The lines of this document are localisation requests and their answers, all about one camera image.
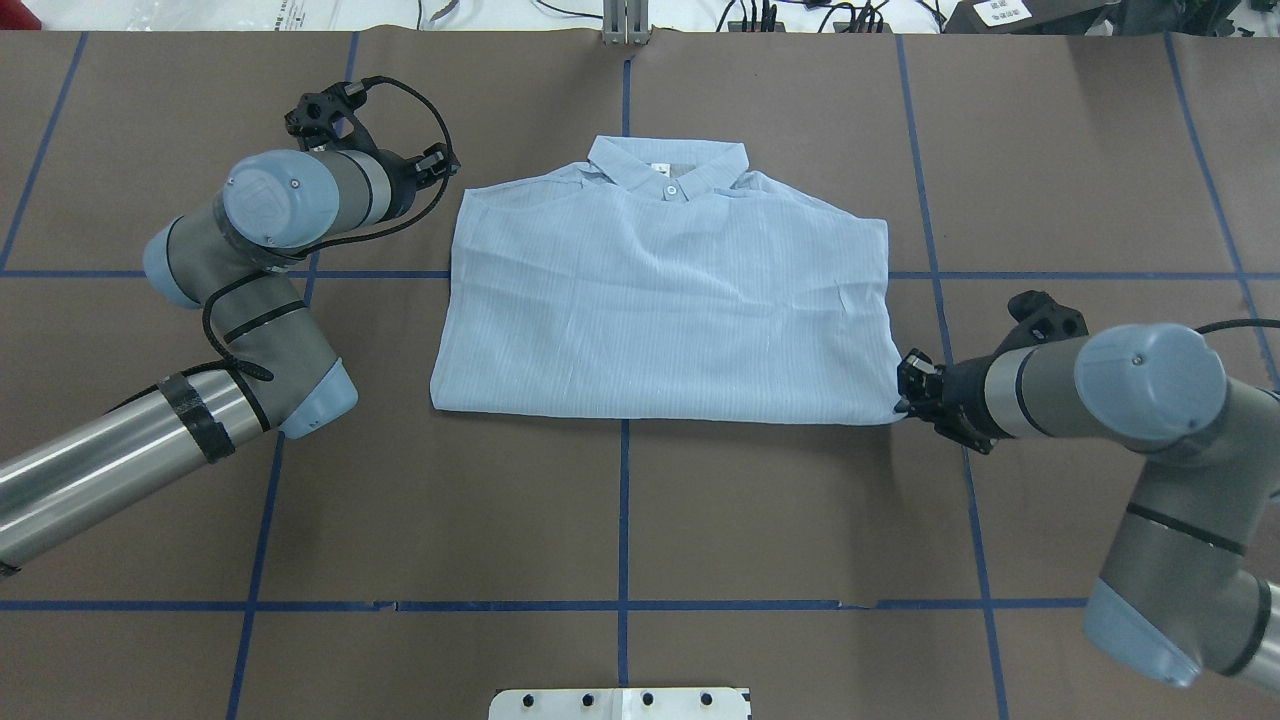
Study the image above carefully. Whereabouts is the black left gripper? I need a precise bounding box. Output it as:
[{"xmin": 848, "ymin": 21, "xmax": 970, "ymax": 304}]
[{"xmin": 385, "ymin": 143, "xmax": 461, "ymax": 217}]

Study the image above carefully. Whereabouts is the aluminium frame post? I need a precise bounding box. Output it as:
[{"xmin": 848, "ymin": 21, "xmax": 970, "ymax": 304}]
[{"xmin": 602, "ymin": 0, "xmax": 653, "ymax": 46}]

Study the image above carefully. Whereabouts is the black labelled box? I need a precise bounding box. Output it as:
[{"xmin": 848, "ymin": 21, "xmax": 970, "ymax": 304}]
[{"xmin": 941, "ymin": 1, "xmax": 1124, "ymax": 36}]

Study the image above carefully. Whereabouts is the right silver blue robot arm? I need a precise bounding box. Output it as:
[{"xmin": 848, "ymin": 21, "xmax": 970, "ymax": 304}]
[{"xmin": 897, "ymin": 314, "xmax": 1277, "ymax": 693}]

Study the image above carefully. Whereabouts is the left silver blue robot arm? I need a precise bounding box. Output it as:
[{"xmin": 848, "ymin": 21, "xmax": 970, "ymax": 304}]
[{"xmin": 3, "ymin": 141, "xmax": 460, "ymax": 578}]

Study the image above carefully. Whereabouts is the light blue button shirt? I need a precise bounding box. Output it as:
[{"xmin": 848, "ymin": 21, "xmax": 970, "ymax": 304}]
[{"xmin": 430, "ymin": 136, "xmax": 900, "ymax": 427}]

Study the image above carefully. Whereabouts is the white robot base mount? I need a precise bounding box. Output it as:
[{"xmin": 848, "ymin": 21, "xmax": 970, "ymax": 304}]
[{"xmin": 486, "ymin": 687, "xmax": 753, "ymax": 719}]

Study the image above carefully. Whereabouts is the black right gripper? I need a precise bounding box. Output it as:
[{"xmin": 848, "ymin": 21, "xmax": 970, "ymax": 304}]
[{"xmin": 896, "ymin": 350, "xmax": 996, "ymax": 455}]

